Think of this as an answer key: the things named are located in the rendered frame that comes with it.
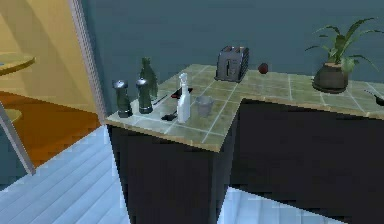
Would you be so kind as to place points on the white spray bottle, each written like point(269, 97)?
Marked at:
point(183, 103)

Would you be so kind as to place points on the green glass bottle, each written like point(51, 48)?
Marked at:
point(148, 76)

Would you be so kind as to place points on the grey cup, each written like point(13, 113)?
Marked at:
point(204, 106)

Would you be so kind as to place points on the black ladle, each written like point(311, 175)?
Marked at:
point(170, 116)

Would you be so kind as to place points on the dark salt shaker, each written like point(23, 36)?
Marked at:
point(144, 96)

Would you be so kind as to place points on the dark grey toaster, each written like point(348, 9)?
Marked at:
point(232, 63)

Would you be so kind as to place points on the dark pepper shaker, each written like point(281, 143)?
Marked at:
point(122, 98)

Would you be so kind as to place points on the red apple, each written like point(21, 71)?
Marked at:
point(263, 68)

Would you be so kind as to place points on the black cabinet with tiled worktop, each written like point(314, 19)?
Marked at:
point(266, 160)

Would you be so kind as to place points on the green house plant in pot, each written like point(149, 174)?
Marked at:
point(336, 63)

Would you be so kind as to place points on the round wooden table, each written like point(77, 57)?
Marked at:
point(15, 62)

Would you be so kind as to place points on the grey door frame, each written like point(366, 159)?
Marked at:
point(87, 60)

